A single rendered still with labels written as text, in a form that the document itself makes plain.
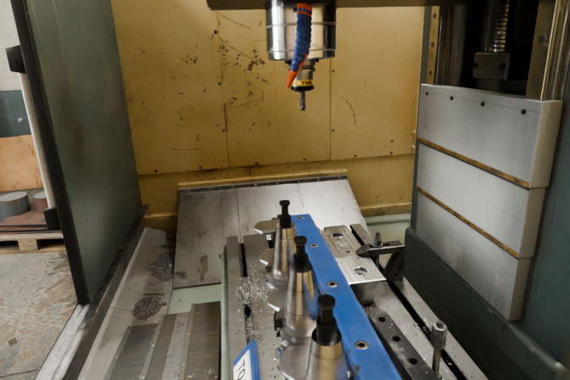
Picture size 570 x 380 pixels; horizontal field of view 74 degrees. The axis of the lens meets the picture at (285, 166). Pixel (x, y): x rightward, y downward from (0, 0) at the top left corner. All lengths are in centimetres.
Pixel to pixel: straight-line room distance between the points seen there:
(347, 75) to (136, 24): 102
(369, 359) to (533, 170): 60
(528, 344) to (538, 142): 47
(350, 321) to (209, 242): 136
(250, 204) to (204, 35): 84
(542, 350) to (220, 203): 140
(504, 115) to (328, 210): 113
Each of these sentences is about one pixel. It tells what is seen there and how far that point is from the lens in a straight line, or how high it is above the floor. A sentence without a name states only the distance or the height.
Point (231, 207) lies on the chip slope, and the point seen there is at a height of 80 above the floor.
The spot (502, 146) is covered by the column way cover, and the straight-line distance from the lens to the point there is 98.
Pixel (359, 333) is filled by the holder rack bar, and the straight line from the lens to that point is 46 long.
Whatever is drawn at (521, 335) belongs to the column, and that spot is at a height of 87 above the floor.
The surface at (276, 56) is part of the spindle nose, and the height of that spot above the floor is 152.
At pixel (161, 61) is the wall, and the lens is 191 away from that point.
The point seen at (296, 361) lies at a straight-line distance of 44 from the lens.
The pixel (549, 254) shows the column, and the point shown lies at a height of 110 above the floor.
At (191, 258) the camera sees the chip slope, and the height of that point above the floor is 68.
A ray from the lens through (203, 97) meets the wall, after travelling 190.
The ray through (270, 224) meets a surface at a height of 122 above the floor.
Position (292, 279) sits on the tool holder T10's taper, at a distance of 44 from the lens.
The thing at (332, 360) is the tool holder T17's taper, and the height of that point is 128.
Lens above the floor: 152
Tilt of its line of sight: 17 degrees down
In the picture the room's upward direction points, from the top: 2 degrees counter-clockwise
